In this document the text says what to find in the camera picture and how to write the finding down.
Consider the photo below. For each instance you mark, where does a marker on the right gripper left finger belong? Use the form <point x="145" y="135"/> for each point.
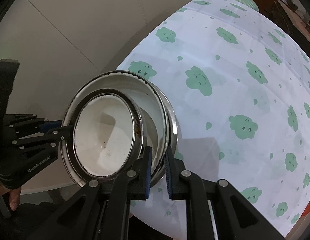
<point x="141" y="183"/>

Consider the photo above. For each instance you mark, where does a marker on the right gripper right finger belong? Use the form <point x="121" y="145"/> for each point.
<point x="173" y="168"/>

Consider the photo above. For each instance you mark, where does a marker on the orange green floor toy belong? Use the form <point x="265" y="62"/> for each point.
<point x="306" y="211"/>

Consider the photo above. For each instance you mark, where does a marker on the dark wooden table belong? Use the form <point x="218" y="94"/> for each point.
<point x="292" y="24"/>

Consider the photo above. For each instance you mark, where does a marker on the large steel bowl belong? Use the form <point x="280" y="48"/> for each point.
<point x="157" y="110"/>

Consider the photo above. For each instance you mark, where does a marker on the person's left hand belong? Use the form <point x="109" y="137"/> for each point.
<point x="14" y="196"/>

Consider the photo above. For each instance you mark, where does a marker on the green cloud pattern tablecloth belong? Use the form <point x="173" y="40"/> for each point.
<point x="240" y="89"/>

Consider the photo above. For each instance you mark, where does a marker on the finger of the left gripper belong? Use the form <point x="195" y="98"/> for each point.
<point x="54" y="134"/>
<point x="44" y="124"/>

